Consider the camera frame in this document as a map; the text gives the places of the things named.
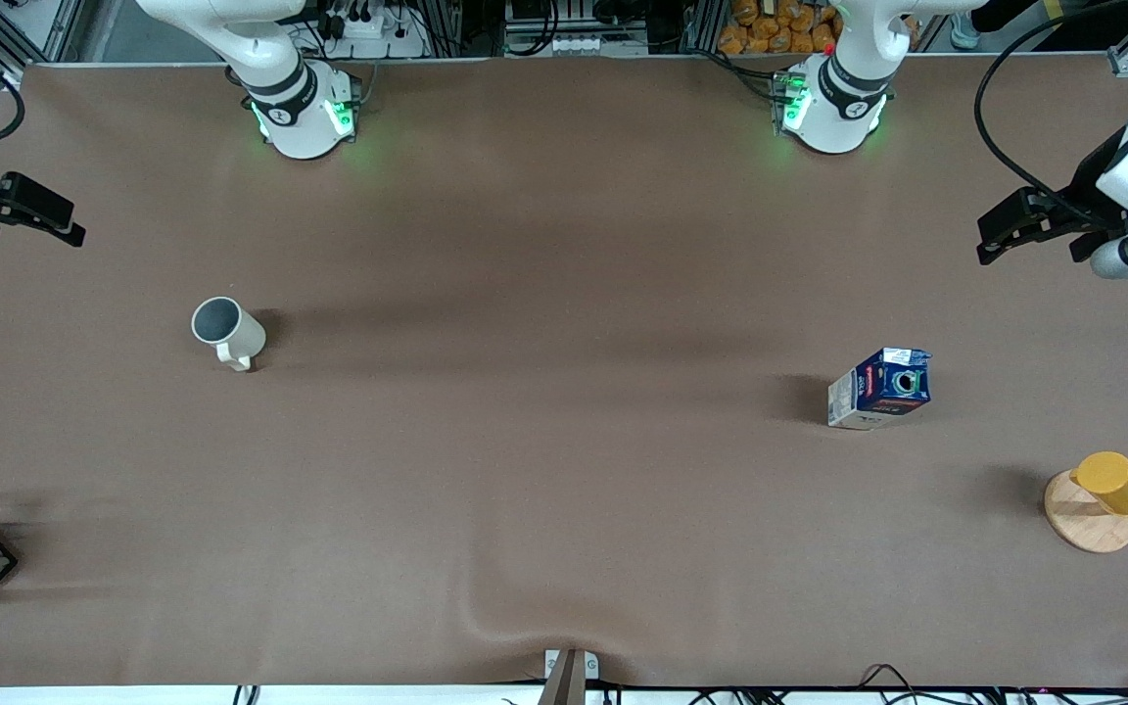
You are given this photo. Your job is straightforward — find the blue white milk carton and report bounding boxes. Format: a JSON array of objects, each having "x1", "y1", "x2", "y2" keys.
[{"x1": 827, "y1": 348, "x2": 932, "y2": 431}]

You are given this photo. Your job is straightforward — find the beige ceramic mug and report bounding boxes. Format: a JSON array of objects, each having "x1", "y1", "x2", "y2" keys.
[{"x1": 192, "y1": 297, "x2": 267, "y2": 373}]

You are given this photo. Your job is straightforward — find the yellow plastic cup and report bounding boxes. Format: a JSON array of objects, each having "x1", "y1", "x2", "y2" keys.
[{"x1": 1071, "y1": 451, "x2": 1128, "y2": 517}]

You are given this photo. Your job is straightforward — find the round wooden cup stand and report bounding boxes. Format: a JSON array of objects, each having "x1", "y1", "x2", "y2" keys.
[{"x1": 1045, "y1": 468, "x2": 1128, "y2": 554}]

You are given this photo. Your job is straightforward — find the orange snack pile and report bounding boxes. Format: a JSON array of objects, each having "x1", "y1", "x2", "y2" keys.
[{"x1": 718, "y1": 0, "x2": 841, "y2": 56}]

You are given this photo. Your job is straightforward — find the white power strip with plugs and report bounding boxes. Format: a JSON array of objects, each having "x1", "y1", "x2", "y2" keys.
[{"x1": 324, "y1": 0, "x2": 428, "y2": 58}]

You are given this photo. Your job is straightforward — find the long white power strip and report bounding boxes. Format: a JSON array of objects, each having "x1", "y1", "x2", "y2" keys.
[{"x1": 549, "y1": 34, "x2": 648, "y2": 56}]

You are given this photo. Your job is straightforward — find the brown table cover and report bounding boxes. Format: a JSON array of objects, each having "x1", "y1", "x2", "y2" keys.
[{"x1": 0, "y1": 54, "x2": 1128, "y2": 688}]

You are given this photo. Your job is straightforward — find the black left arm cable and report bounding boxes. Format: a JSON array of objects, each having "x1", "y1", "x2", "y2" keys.
[{"x1": 973, "y1": 0, "x2": 1128, "y2": 212}]

